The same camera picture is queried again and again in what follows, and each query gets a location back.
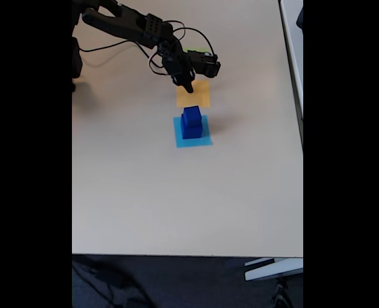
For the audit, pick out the white side table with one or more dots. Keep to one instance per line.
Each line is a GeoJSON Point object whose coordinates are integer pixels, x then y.
{"type": "Point", "coordinates": [294, 48]}

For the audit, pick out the green paper square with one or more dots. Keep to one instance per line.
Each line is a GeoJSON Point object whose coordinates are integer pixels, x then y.
{"type": "Point", "coordinates": [196, 50]}

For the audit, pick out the dark chair part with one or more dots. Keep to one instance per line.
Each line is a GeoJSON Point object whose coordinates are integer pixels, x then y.
{"type": "Point", "coordinates": [300, 19]}

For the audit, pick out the medium blue cube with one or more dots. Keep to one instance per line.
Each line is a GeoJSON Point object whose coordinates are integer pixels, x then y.
{"type": "Point", "coordinates": [191, 113]}

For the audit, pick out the white table foot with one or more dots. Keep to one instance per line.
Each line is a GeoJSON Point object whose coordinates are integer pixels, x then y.
{"type": "Point", "coordinates": [273, 271]}

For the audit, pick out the orange paper square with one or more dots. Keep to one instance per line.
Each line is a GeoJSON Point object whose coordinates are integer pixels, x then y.
{"type": "Point", "coordinates": [202, 96]}

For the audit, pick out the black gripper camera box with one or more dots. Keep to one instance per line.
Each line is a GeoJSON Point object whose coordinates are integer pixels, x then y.
{"type": "Point", "coordinates": [208, 64]}

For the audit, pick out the light blue paper square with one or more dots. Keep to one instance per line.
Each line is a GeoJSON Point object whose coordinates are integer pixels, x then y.
{"type": "Point", "coordinates": [178, 141]}

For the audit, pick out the largest blue cube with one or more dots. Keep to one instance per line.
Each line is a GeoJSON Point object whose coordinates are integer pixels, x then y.
{"type": "Point", "coordinates": [192, 132]}

